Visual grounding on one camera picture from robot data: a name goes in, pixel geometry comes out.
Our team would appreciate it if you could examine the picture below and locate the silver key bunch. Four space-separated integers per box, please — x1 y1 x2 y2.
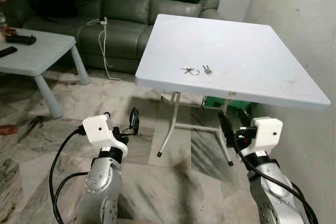
181 65 214 77

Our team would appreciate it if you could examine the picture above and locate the green box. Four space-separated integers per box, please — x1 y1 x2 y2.
204 96 254 112

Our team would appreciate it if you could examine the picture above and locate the white folding table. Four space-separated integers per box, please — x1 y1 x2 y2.
135 13 332 167

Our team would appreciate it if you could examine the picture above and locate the grey plastic coffee table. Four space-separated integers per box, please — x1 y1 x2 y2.
0 28 91 120

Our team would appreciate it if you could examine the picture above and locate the red sandal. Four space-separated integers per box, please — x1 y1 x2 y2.
0 125 17 136

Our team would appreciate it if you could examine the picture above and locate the green leather sofa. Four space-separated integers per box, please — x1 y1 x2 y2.
4 0 225 75

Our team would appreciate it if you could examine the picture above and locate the long black remote control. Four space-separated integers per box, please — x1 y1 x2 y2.
4 35 37 46

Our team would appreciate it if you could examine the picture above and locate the small black remote control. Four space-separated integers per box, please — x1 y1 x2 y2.
0 47 18 58

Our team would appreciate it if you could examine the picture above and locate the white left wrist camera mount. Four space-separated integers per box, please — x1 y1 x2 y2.
82 114 129 153

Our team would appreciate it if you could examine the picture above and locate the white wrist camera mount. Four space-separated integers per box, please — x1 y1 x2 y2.
246 117 284 155
82 114 129 153

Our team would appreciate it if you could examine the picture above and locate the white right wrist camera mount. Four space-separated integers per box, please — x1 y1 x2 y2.
246 117 284 155

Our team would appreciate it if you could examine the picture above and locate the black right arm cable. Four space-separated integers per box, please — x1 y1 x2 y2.
223 124 319 224

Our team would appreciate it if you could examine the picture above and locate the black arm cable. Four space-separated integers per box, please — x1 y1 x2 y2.
223 124 319 224
49 126 90 224

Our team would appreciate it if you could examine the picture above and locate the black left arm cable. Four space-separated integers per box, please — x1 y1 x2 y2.
49 126 90 224

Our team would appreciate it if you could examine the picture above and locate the white charger cable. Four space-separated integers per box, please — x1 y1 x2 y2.
87 17 127 83

